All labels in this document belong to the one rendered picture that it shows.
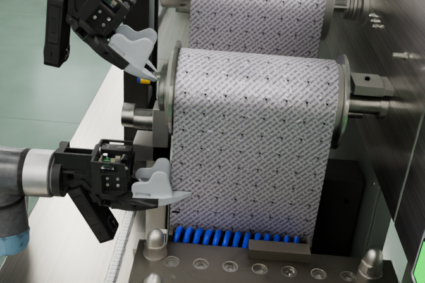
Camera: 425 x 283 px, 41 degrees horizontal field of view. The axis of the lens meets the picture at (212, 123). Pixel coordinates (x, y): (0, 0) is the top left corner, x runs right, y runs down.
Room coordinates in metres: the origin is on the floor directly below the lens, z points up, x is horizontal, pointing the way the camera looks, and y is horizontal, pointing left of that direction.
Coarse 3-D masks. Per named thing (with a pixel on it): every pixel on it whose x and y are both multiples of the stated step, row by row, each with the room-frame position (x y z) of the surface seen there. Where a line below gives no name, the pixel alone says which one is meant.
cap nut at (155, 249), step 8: (152, 232) 0.66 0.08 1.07; (160, 232) 0.67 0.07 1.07; (152, 240) 0.66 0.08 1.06; (160, 240) 0.66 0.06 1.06; (144, 248) 0.67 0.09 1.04; (152, 248) 0.65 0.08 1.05; (160, 248) 0.66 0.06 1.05; (144, 256) 0.66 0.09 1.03; (152, 256) 0.65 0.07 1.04; (160, 256) 0.65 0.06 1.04
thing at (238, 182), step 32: (192, 160) 0.73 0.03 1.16; (224, 160) 0.73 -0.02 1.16; (256, 160) 0.73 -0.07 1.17; (288, 160) 0.73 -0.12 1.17; (320, 160) 0.73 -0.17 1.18; (192, 192) 0.73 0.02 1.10; (224, 192) 0.73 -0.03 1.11; (256, 192) 0.73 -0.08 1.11; (288, 192) 0.73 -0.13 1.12; (320, 192) 0.73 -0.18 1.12; (192, 224) 0.73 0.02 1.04; (224, 224) 0.73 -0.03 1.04; (256, 224) 0.73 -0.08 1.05; (288, 224) 0.73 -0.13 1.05
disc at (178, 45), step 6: (180, 42) 0.82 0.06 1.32; (180, 48) 0.83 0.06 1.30; (174, 54) 0.77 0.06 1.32; (174, 60) 0.76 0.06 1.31; (174, 66) 0.75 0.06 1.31; (174, 72) 0.74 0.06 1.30; (174, 78) 0.74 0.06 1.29; (174, 84) 0.75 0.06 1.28; (168, 108) 0.73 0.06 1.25; (168, 114) 0.73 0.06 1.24; (168, 120) 0.73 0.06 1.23; (168, 126) 0.73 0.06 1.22
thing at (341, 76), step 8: (168, 64) 0.77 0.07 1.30; (176, 64) 0.77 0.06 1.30; (168, 72) 0.76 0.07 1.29; (168, 80) 0.75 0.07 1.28; (168, 88) 0.75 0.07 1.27; (168, 96) 0.74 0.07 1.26; (168, 104) 0.74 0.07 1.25; (336, 112) 0.74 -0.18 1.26; (336, 120) 0.74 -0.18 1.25; (336, 128) 0.74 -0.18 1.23
